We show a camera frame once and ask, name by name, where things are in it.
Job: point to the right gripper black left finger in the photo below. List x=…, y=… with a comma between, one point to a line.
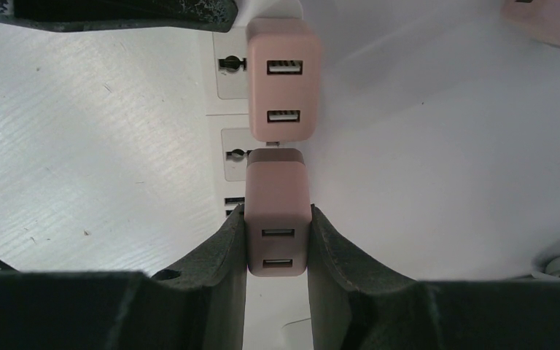
x=197, y=302

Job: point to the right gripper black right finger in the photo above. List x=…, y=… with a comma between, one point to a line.
x=356, y=302

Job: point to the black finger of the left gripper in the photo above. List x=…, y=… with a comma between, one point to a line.
x=65, y=16

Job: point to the brown pink plug adapter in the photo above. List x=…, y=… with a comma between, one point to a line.
x=277, y=212

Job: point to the white power strip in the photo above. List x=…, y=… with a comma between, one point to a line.
x=277, y=316

